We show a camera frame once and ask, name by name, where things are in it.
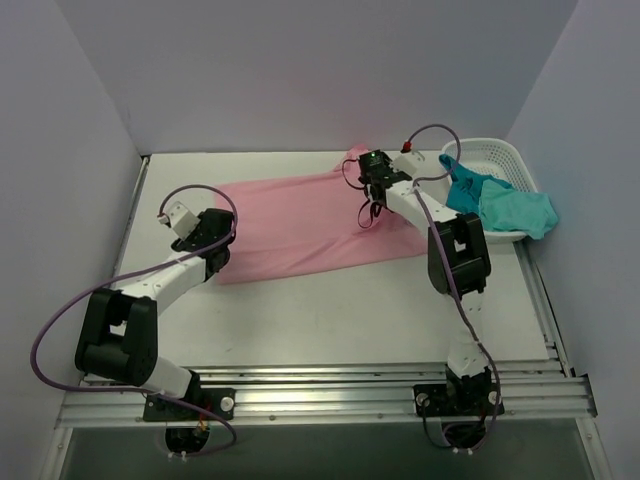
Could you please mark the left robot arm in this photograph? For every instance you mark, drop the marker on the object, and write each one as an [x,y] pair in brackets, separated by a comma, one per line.
[119,335]

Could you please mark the teal t shirt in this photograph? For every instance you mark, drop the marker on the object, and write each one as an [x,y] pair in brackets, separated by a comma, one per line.
[500,207]

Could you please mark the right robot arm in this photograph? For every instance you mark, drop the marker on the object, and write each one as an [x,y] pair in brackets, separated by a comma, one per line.
[458,261]

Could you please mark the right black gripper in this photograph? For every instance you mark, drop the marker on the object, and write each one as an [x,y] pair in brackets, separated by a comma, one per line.
[373,192]

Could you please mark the white plastic basket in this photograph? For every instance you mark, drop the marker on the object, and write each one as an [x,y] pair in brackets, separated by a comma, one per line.
[501,160]

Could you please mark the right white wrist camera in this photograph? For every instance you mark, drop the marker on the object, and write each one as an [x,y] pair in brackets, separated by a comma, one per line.
[411,163]

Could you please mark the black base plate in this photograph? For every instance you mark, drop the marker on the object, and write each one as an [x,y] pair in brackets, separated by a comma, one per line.
[219,401]
[447,400]

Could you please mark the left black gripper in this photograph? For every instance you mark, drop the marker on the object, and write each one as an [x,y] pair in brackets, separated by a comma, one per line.
[220,258]

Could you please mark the aluminium mounting rail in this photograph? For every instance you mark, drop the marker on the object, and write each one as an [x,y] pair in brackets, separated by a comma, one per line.
[333,395]

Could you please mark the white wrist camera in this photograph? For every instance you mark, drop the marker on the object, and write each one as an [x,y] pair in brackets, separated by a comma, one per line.
[180,219]
[411,163]

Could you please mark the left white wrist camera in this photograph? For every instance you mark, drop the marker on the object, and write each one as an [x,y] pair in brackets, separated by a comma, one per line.
[180,219]

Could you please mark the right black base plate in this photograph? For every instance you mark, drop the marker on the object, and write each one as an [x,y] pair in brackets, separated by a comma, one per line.
[447,400]

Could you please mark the pink t shirt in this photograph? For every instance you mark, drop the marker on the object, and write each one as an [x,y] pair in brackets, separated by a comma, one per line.
[310,224]

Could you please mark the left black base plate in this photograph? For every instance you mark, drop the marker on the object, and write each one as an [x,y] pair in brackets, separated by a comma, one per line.
[219,401]

